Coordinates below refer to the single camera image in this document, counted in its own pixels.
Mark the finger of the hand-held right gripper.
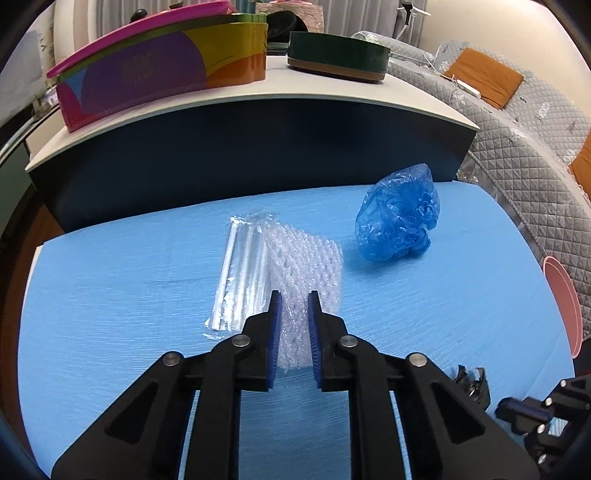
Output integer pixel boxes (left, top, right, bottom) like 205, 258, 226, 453
495, 396, 552, 437

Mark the blue plastic bag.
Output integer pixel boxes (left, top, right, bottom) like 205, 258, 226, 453
355, 163, 441, 264

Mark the blue table cover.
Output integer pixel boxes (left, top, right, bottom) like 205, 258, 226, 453
16, 182, 578, 480

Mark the white topped dark cabinet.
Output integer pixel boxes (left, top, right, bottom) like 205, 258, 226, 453
25, 55, 480, 234

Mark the white floor stand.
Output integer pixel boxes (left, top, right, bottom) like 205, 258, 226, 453
399, 0, 432, 38

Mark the dark green round tin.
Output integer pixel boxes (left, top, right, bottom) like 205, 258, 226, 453
286, 31, 392, 85

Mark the pink fabric basket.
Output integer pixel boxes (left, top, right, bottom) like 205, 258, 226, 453
255, 0, 324, 33

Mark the pink plastic bin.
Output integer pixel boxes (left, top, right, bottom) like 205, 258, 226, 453
542, 256, 581, 358

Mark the grey quilted sofa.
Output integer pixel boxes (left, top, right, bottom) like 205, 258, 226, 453
351, 30, 591, 342

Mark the clear plastic sleeve packet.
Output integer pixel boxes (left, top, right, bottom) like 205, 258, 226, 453
203, 210, 280, 335

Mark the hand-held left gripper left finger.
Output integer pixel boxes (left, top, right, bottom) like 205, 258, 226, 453
51, 291, 283, 480

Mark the black wrapper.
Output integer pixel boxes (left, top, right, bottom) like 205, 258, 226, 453
445, 364, 490, 409

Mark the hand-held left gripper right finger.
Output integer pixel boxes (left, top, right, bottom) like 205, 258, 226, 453
307, 291, 541, 480

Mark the white power cable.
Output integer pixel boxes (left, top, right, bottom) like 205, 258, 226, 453
388, 46, 458, 84

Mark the black pouch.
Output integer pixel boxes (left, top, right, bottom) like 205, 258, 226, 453
267, 10, 301, 42

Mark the white standing air conditioner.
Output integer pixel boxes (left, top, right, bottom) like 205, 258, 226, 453
54, 0, 107, 61

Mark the colourful gift box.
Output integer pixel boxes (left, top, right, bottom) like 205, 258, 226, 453
46, 0, 269, 134

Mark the clear bubble wrap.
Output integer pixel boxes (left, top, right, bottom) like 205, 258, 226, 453
263, 220, 343, 372

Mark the orange cushion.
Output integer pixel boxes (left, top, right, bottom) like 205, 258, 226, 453
570, 134, 591, 199
444, 47, 525, 110

